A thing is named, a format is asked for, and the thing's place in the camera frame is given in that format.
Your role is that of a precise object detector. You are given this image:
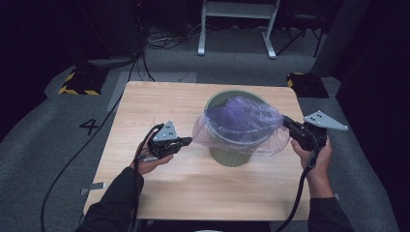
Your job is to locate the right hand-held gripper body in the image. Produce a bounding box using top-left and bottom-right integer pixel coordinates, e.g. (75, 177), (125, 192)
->
(289, 110), (349, 153)

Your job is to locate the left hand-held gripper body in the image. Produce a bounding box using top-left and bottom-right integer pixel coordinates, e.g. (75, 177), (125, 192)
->
(147, 120), (186, 160)

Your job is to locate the purple plastic bag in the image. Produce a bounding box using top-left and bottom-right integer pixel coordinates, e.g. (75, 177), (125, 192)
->
(191, 95), (291, 156)

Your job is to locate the green trash bin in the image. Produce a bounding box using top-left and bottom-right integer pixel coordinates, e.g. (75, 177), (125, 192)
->
(204, 89), (271, 168)

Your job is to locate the person's left hand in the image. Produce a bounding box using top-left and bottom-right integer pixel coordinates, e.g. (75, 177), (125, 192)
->
(129, 140), (175, 177)

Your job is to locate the person's right hand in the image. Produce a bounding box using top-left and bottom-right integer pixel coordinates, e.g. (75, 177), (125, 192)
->
(290, 137), (334, 182)

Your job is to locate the black yellow striped stand base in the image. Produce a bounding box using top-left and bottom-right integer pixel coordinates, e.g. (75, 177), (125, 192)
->
(58, 66), (110, 97)
(286, 72), (331, 100)

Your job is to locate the grey tape strip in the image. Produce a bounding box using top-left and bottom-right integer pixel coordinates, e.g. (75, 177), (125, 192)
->
(79, 181), (106, 196)

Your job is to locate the black tripod stand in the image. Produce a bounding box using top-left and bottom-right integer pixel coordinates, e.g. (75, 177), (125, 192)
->
(276, 6), (325, 58)

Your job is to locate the grey column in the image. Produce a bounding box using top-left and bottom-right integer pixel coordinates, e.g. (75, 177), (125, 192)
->
(310, 0), (372, 78)

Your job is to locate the white metal stand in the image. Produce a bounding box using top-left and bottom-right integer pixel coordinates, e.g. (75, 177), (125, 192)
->
(196, 0), (281, 60)

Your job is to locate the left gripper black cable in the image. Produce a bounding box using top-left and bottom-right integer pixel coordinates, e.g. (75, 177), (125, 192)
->
(128, 123), (165, 232)

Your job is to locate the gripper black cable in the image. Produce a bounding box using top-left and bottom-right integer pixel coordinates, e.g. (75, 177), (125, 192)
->
(274, 148), (321, 232)
(128, 123), (165, 232)

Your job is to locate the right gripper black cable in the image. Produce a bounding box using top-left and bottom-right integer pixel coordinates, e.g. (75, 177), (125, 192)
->
(274, 148), (321, 232)

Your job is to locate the long black floor cable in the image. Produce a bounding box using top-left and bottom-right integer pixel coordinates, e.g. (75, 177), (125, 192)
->
(40, 52), (146, 232)

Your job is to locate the bundle of floor cables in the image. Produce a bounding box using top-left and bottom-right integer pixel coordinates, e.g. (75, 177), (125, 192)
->
(145, 23), (202, 51)

